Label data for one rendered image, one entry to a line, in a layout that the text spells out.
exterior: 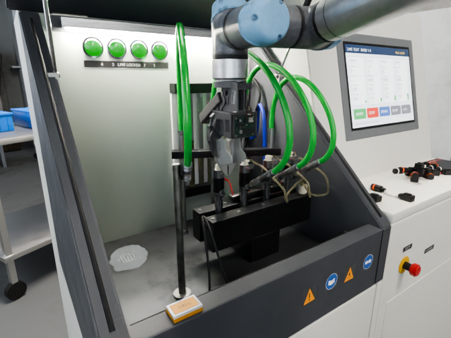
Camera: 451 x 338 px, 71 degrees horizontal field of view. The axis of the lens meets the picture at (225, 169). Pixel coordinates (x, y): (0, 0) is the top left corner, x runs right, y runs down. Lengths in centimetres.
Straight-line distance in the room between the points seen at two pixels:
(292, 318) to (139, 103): 68
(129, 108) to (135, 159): 15
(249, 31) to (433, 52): 226
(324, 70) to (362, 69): 19
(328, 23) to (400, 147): 85
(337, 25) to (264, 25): 12
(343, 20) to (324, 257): 45
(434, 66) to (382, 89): 145
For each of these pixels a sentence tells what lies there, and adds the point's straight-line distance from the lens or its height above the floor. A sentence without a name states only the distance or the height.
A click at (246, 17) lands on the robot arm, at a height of 140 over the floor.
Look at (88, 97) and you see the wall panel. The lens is 92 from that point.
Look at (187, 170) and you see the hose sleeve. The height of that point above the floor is 113.
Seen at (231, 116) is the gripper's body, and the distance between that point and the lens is 65.
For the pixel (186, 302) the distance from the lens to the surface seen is 55.
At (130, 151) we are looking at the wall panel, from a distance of 96.
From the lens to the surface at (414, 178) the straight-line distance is 116.
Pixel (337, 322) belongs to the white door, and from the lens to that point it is 87.
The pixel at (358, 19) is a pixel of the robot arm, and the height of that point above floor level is 139.
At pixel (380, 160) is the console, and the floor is 102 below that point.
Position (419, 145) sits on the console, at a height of 104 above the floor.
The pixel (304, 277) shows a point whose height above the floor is 92.
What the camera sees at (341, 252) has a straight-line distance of 75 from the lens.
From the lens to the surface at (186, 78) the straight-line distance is 55.
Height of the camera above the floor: 131
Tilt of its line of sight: 16 degrees down
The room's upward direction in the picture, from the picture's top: straight up
